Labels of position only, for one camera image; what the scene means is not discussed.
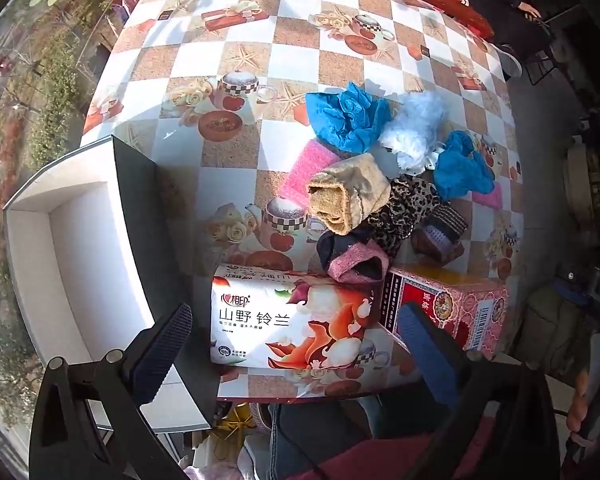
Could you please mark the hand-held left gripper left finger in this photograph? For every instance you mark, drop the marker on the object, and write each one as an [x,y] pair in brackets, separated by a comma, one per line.
[160,355]

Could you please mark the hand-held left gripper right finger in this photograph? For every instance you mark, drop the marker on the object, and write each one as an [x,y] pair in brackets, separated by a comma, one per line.
[427,355]

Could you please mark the white cardboard box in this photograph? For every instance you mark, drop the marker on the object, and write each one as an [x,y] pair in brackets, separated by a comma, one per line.
[80,240]

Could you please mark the beige towel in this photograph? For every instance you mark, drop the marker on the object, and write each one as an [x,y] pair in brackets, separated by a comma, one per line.
[350,185]

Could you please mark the blue disposable glove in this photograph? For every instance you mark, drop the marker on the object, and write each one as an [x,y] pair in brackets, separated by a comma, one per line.
[345,115]
[460,170]

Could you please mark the pink foam sponge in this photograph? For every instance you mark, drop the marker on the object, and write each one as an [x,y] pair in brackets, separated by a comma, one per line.
[490,196]
[305,165]

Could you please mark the person's right hand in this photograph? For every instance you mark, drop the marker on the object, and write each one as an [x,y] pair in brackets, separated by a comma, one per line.
[580,400]

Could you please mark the red patterned carton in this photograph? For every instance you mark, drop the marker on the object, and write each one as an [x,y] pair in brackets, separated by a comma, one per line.
[455,300]

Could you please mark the floral tissue pack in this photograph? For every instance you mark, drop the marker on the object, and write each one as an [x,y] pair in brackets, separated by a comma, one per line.
[260,320]

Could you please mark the dark and pink sock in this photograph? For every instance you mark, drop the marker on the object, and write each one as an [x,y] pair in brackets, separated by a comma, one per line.
[350,265]

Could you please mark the person's blue jeans leg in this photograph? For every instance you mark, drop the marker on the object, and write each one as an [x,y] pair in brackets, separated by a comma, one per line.
[320,435]

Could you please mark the leopard print cloth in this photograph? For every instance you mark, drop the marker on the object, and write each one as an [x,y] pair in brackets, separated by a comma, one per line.
[405,210]

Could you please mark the white fluffy scrunchie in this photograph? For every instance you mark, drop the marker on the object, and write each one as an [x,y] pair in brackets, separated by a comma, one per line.
[415,125]

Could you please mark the black metal chair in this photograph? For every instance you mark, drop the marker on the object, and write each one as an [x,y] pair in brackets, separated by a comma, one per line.
[555,35]

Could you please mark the checkered printed tablecloth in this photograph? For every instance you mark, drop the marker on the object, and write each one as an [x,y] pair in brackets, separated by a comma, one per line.
[290,60]

